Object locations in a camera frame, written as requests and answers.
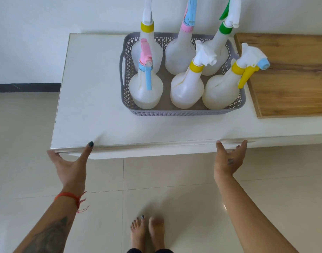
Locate person's right hand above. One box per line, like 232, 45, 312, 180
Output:
213, 140, 248, 183

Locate person's left hand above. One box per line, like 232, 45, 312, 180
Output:
46, 141, 94, 195

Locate person's left forearm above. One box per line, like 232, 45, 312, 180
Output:
13, 191, 86, 253

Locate person's right forearm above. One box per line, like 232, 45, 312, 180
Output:
214, 174, 300, 253

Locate grey perforated plastic basket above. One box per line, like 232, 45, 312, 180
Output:
119, 32, 247, 117

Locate group of white spray bottles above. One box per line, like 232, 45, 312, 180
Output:
128, 0, 271, 110

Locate dark skirting board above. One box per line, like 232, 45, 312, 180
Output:
0, 83, 61, 93

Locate brown wooden tray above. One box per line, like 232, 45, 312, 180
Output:
234, 33, 322, 119

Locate person's left foot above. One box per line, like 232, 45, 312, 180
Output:
130, 215, 149, 252

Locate person's foot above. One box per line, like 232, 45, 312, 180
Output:
148, 216, 166, 251
130, 215, 149, 252

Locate person's right foot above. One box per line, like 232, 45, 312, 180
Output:
148, 216, 166, 251

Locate person's black trousers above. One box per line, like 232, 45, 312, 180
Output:
126, 248, 175, 253

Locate red thread bracelet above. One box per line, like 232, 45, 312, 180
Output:
54, 191, 89, 214

